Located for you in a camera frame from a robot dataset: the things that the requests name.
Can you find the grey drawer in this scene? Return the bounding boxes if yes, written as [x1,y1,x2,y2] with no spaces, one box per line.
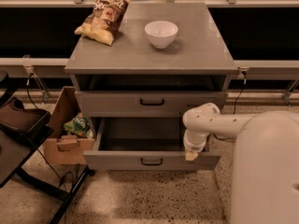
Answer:
[84,118,221,171]
[75,91,226,118]

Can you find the cardboard box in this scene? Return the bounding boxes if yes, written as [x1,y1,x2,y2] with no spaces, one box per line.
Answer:
[43,87,94,164]

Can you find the black cable on right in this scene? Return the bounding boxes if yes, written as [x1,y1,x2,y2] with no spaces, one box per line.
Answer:
[213,70,248,142]

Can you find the brown yellow chip bag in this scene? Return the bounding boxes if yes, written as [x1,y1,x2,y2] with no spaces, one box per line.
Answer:
[75,0,133,46]

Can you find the white bowl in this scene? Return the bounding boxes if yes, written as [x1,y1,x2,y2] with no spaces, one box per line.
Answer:
[145,21,178,49]

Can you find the green snack bag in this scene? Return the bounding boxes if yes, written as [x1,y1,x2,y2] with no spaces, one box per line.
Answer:
[64,112,90,138]

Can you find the grey top drawer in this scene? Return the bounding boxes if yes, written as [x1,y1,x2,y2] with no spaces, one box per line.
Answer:
[75,91,226,118]

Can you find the grey drawer cabinet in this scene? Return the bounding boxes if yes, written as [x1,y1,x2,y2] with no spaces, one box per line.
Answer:
[64,1,239,172]

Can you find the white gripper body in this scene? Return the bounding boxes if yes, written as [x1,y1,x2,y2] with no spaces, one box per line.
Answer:
[183,129,208,153]

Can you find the black stand with tray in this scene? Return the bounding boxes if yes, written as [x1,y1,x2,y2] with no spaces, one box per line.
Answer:
[0,70,96,224]

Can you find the black cable on left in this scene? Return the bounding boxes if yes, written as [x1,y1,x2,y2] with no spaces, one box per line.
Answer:
[25,72,78,224]

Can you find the black cable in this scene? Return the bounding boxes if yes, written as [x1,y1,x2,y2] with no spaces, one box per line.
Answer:
[213,70,248,142]
[25,72,78,224]

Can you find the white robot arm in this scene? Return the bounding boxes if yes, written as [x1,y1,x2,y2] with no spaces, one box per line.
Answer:
[182,103,299,224]

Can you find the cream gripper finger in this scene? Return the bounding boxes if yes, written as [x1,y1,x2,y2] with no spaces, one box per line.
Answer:
[185,151,198,161]

